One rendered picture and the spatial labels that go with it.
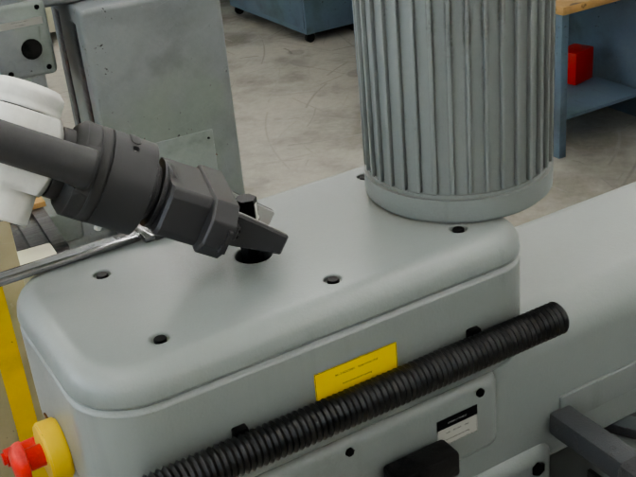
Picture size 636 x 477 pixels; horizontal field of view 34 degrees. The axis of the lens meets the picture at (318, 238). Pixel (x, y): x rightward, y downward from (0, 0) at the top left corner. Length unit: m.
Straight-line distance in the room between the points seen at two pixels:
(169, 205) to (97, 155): 0.08
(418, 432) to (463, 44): 0.39
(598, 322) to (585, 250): 0.11
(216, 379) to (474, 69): 0.37
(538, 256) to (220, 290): 0.44
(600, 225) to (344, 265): 0.45
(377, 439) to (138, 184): 0.35
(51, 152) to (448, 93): 0.37
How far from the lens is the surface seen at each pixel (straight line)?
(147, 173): 0.92
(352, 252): 0.99
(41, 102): 0.91
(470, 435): 1.11
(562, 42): 5.78
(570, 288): 1.19
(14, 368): 2.98
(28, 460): 1.00
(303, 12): 8.39
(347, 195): 1.11
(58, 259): 1.05
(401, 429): 1.05
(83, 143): 0.91
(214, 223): 0.92
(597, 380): 1.23
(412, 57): 0.98
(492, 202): 1.03
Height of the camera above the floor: 2.35
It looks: 27 degrees down
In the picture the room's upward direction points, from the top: 6 degrees counter-clockwise
